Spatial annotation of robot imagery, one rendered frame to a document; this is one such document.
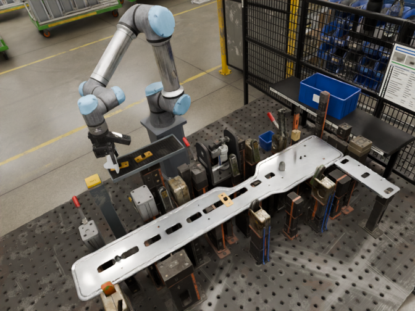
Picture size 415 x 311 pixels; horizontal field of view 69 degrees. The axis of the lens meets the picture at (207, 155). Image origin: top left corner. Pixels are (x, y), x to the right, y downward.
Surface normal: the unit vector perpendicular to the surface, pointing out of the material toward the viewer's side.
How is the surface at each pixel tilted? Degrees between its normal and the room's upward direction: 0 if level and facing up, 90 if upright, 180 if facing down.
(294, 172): 0
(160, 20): 82
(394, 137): 0
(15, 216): 0
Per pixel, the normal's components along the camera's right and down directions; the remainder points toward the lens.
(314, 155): -0.11, -0.74
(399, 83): -0.85, 0.41
